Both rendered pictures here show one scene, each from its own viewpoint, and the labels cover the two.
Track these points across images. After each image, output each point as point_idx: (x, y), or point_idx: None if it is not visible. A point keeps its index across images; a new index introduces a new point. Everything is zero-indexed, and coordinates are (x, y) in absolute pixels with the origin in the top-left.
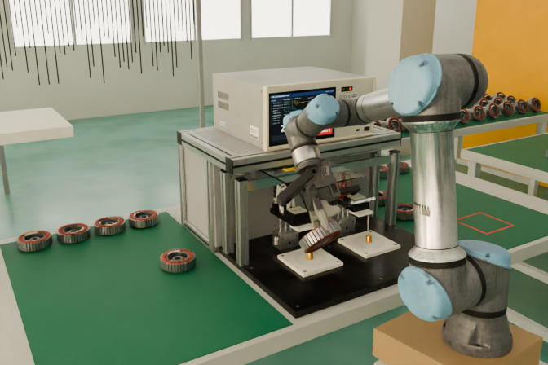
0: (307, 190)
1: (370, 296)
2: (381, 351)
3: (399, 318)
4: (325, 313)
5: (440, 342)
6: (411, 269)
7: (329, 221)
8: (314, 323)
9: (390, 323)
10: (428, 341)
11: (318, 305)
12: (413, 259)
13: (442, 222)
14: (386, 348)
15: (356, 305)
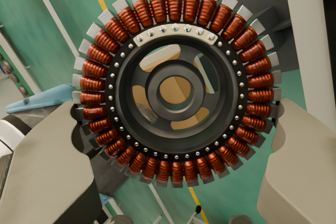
0: None
1: (330, 129)
2: (172, 54)
3: (183, 100)
4: (310, 25)
5: (142, 102)
6: (7, 107)
7: (108, 155)
8: None
9: (172, 83)
10: (142, 94)
11: (324, 16)
12: (4, 119)
13: None
14: (161, 60)
15: (308, 91)
